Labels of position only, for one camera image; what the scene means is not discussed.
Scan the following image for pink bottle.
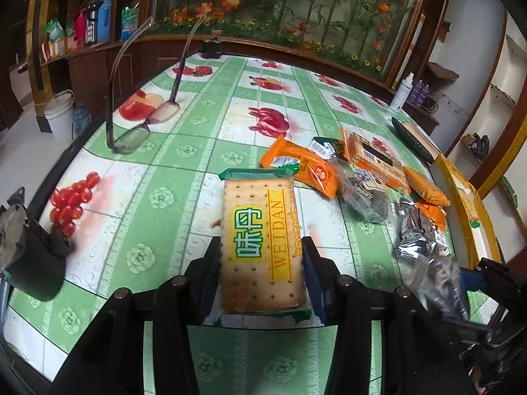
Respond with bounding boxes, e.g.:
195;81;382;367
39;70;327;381
74;10;88;48

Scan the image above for black brush pink handle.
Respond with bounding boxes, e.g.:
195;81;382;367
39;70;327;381
390;117;437;165

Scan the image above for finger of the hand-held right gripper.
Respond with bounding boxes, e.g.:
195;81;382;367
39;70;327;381
460;257;520;297
457;317;513;344

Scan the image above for clear water jug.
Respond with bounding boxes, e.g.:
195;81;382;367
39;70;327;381
72;105;91;138

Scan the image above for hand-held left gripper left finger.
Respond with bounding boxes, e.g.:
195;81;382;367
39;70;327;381
49;236;225;395

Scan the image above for white spray bottle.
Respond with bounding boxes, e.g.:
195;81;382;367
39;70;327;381
389;73;416;113

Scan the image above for flower mural panel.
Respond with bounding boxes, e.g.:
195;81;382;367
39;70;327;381
152;0;433;79

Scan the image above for small dark green packet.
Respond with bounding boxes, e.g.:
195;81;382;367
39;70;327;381
309;137;344;159

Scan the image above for orange cheese cracker packet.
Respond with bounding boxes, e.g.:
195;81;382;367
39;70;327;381
403;167;451;207

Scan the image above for dark tool on shelf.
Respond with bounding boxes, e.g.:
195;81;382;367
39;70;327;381
461;132;490;155

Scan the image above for eyeglasses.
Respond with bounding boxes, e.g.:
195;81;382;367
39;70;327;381
105;13;207;155

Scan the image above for small black stand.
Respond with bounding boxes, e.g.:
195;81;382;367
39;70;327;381
201;31;223;59

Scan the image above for green fruit-print tablecloth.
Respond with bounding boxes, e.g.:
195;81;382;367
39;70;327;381
0;51;507;395

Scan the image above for orange snack packet red logo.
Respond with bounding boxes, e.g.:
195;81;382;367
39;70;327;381
260;135;340;200

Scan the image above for red boxes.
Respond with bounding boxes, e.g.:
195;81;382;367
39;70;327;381
41;41;69;60

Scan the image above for yellow cardboard box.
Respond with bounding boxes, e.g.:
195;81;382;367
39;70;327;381
430;154;503;272

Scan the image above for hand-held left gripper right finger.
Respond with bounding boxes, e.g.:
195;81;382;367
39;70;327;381
300;236;470;395

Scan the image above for silver foil packet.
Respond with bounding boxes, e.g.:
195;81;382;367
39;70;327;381
397;197;449;260

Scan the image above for light blue clear bottle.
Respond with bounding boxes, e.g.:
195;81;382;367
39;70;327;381
120;2;138;42

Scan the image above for small orange packet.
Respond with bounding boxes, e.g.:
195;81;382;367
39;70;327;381
416;199;449;231

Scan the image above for dark grey object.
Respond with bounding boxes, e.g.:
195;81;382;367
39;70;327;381
0;187;77;302

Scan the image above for long orange cracker packet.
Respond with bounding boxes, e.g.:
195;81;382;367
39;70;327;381
340;128;412;194

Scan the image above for dark navy jug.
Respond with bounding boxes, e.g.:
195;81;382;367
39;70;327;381
86;2;101;46

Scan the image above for blue detergent bottle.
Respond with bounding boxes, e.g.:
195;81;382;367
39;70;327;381
97;0;113;44

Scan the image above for green cracker packet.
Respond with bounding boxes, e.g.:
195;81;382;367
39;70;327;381
208;164;313;327

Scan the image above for brown cardboard piece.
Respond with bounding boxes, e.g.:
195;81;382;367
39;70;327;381
426;61;459;82

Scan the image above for clear bag of dark snacks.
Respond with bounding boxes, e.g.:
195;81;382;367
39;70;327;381
329;158;394;225
405;253;472;322

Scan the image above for white plastic bucket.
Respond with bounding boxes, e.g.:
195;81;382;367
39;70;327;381
43;90;75;141

